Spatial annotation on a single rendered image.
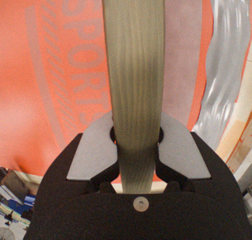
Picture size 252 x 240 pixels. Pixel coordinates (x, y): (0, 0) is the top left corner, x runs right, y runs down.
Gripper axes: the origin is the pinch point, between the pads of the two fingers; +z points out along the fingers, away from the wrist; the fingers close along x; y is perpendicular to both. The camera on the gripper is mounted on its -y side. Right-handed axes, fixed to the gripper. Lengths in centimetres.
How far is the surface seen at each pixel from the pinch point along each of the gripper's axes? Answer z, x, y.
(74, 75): 4.7, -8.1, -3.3
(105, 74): 4.8, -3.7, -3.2
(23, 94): 4.4, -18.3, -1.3
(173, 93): 4.9, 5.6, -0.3
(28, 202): -1.9, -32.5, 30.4
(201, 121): 4.5, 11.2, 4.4
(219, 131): 4.4, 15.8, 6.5
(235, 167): 1.9, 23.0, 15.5
